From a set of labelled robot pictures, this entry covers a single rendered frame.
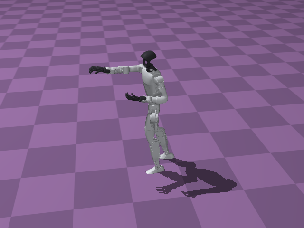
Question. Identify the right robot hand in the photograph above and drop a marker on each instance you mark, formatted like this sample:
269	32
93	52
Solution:
98	69

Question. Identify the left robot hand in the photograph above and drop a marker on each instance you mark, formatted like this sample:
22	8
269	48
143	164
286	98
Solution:
134	98

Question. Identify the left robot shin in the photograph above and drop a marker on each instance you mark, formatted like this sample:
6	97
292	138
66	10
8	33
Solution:
155	153

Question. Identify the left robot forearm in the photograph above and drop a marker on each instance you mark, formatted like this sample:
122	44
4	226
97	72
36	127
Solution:
157	100

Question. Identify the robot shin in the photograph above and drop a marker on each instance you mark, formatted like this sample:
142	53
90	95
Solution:
155	153
163	143

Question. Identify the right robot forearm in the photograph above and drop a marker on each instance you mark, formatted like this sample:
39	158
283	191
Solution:
115	70

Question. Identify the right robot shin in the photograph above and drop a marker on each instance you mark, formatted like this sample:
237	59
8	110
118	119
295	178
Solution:
163	143

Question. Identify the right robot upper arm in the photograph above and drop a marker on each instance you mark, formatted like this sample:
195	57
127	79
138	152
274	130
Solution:
136	68

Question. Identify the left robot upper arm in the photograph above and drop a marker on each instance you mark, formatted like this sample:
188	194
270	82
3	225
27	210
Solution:
159	81

